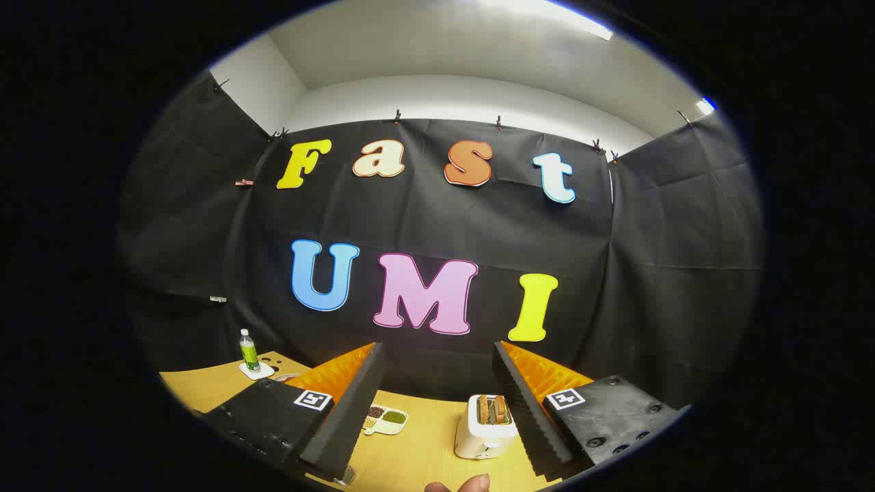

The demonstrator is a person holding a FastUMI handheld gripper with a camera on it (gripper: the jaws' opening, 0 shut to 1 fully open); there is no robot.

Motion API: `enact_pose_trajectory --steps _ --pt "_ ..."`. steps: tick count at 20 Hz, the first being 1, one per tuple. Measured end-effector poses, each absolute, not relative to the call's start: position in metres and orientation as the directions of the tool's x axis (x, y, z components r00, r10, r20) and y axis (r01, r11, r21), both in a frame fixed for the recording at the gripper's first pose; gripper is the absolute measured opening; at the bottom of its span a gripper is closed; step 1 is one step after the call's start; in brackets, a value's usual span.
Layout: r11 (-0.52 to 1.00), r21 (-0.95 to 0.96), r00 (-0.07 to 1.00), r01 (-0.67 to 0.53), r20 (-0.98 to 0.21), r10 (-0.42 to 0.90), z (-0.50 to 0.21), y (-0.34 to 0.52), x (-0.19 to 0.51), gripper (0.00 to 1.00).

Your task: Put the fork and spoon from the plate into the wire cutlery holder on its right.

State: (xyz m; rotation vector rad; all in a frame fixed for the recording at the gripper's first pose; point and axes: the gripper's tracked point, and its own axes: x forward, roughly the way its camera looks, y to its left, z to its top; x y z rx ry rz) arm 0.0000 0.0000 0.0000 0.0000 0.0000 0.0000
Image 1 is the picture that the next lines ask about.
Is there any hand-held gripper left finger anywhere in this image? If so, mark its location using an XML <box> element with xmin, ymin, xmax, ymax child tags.
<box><xmin>195</xmin><ymin>342</ymin><xmax>386</xmax><ymax>482</ymax></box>

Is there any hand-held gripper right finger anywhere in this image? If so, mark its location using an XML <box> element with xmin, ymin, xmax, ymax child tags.
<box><xmin>492</xmin><ymin>340</ymin><xmax>691</xmax><ymax>480</ymax></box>

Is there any white divided tray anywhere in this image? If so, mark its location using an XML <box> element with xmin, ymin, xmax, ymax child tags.
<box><xmin>362</xmin><ymin>405</ymin><xmax>409</xmax><ymax>437</ymax></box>

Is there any white toaster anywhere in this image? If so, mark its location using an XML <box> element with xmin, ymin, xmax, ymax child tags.
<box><xmin>454</xmin><ymin>394</ymin><xmax>520</xmax><ymax>460</ymax></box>

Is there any green labelled drink bottle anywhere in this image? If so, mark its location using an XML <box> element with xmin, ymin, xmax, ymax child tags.
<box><xmin>239</xmin><ymin>329</ymin><xmax>262</xmax><ymax>373</ymax></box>

